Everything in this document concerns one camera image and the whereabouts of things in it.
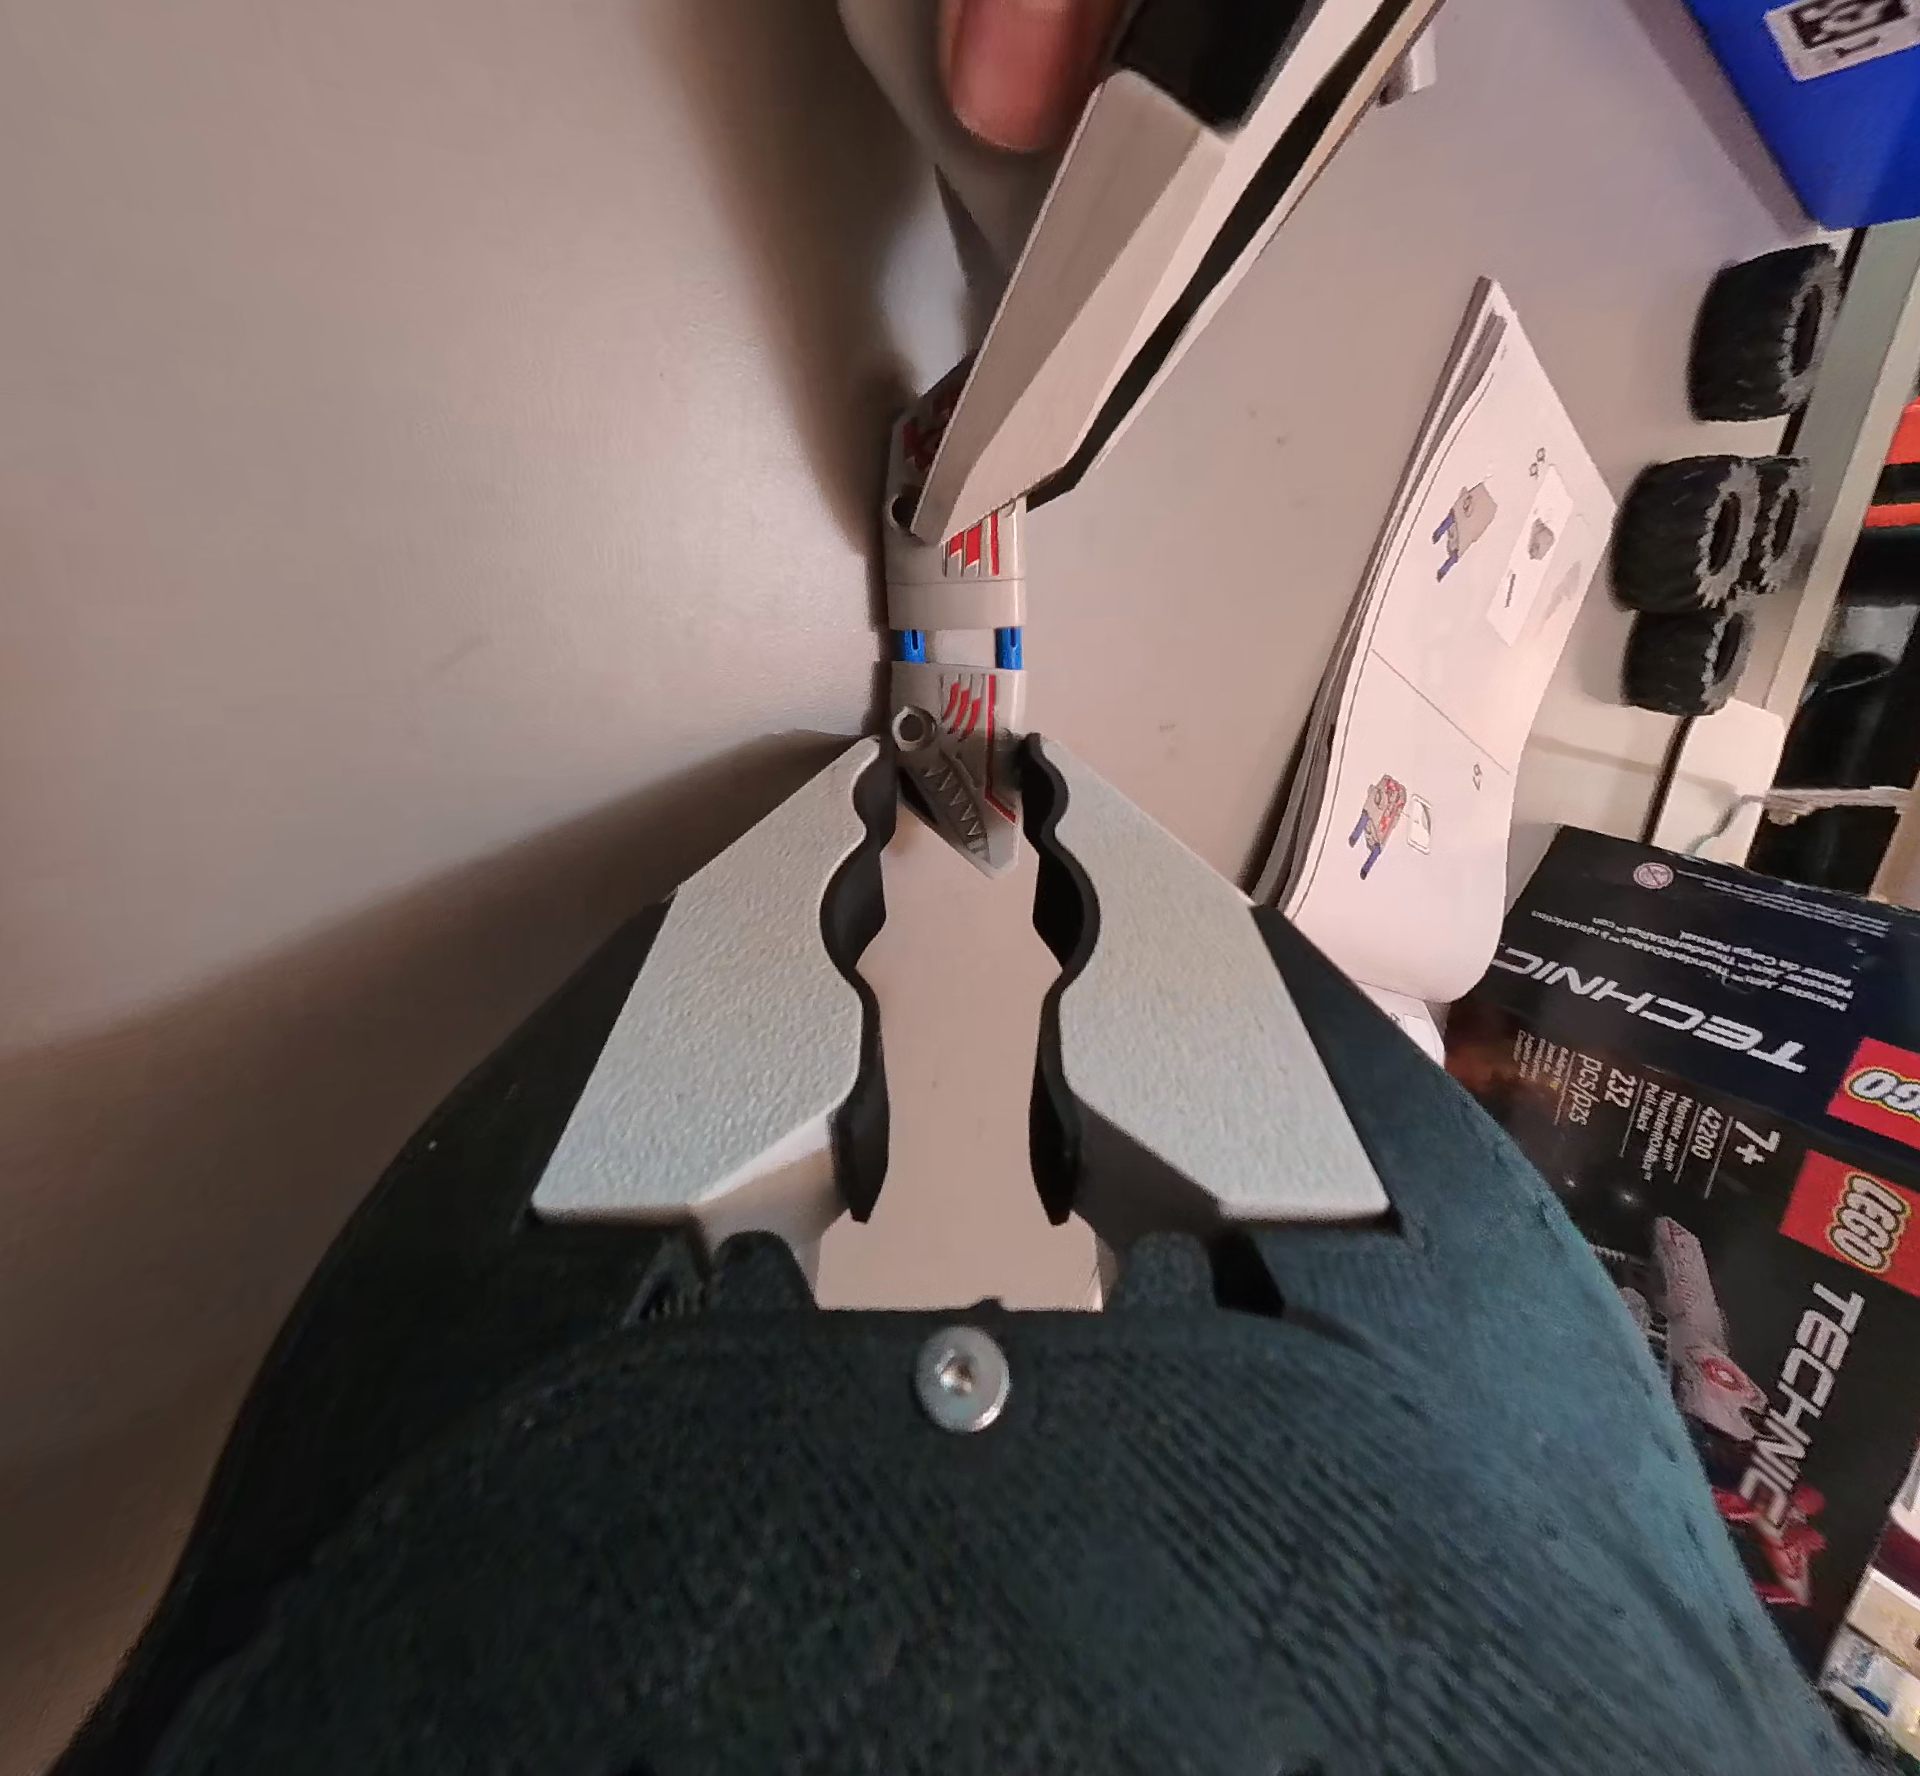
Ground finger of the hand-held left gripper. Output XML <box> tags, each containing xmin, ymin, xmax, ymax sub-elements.
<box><xmin>913</xmin><ymin>0</ymin><xmax>1480</xmax><ymax>544</ymax></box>
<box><xmin>1033</xmin><ymin>0</ymin><xmax>1507</xmax><ymax>512</ymax></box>

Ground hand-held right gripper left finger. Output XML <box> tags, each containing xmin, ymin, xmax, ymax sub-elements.
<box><xmin>533</xmin><ymin>732</ymin><xmax>906</xmax><ymax>1246</ymax></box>

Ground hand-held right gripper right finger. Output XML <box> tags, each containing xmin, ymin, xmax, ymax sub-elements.
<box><xmin>1017</xmin><ymin>732</ymin><xmax>1393</xmax><ymax>1238</ymax></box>

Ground brick assembly with blue pins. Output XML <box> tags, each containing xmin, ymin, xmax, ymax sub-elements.
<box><xmin>883</xmin><ymin>358</ymin><xmax>1039</xmax><ymax>630</ymax></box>

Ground grey toy brick teeth sticker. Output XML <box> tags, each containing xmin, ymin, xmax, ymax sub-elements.
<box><xmin>885</xmin><ymin>659</ymin><xmax>1039</xmax><ymax>882</ymax></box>

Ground grey desk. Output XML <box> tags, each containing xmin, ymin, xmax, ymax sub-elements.
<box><xmin>877</xmin><ymin>0</ymin><xmax>1871</xmax><ymax>1028</ymax></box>

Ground open instruction booklet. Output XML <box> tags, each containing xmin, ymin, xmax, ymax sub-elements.
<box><xmin>1252</xmin><ymin>276</ymin><xmax>1626</xmax><ymax>1020</ymax></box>

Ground blue box with tag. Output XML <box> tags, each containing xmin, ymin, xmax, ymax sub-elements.
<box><xmin>1591</xmin><ymin>0</ymin><xmax>1920</xmax><ymax>229</ymax></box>

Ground black toy set box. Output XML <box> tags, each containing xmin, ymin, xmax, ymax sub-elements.
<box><xmin>1447</xmin><ymin>829</ymin><xmax>1920</xmax><ymax>1680</ymax></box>

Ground black toy tyre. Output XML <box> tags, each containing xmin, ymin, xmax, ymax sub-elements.
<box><xmin>1693</xmin><ymin>243</ymin><xmax>1848</xmax><ymax>424</ymax></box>
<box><xmin>1612</xmin><ymin>457</ymin><xmax>1772</xmax><ymax>618</ymax></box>
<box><xmin>1625</xmin><ymin>603</ymin><xmax>1761</xmax><ymax>718</ymax></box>

